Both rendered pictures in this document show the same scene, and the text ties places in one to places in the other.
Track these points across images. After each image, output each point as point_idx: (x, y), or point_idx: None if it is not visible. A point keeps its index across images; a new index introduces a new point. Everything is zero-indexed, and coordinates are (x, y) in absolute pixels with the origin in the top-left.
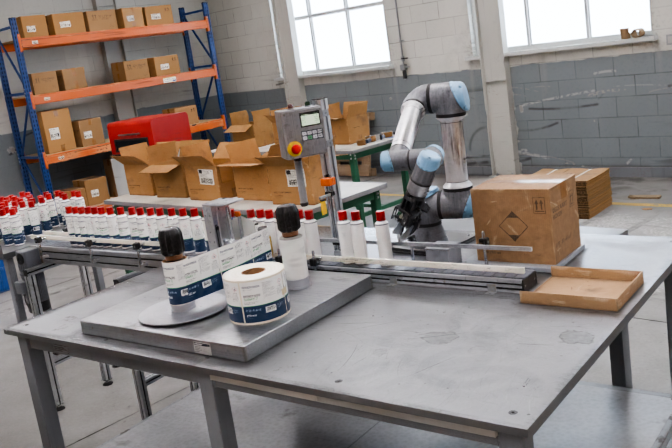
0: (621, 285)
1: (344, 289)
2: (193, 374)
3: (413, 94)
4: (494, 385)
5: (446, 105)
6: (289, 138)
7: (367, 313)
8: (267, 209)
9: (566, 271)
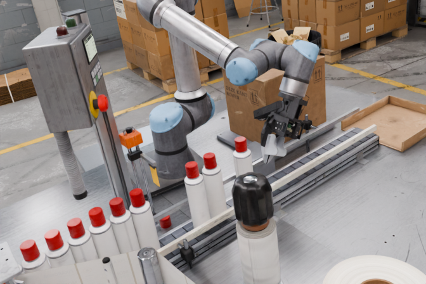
0: (390, 109)
1: (319, 243)
2: None
3: None
4: None
5: (189, 0)
6: (87, 88)
7: (373, 245)
8: (47, 234)
9: (350, 120)
